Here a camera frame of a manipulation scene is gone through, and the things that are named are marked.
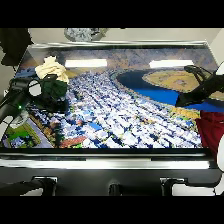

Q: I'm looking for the silver frame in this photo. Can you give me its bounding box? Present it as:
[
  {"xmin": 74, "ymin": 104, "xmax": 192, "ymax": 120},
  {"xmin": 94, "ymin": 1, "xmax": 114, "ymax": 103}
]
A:
[{"xmin": 0, "ymin": 156, "xmax": 224, "ymax": 197}]

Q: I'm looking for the red garment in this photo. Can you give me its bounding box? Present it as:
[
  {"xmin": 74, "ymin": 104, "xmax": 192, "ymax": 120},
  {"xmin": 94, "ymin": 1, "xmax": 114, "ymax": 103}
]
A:
[{"xmin": 194, "ymin": 111, "xmax": 224, "ymax": 158}]

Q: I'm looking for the grey patterned garment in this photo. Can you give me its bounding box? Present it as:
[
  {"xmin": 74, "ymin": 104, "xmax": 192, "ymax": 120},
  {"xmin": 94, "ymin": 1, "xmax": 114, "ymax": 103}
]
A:
[{"xmin": 63, "ymin": 27, "xmax": 108, "ymax": 43}]

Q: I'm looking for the cream garment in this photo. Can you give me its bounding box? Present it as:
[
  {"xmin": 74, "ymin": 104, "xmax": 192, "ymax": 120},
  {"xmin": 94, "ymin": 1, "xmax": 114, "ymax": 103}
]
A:
[{"xmin": 34, "ymin": 55, "xmax": 70, "ymax": 85}]

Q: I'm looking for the dark green garment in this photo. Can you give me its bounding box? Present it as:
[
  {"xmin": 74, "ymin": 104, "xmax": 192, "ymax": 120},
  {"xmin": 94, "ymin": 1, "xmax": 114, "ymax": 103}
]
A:
[{"xmin": 39, "ymin": 74, "xmax": 70, "ymax": 113}]

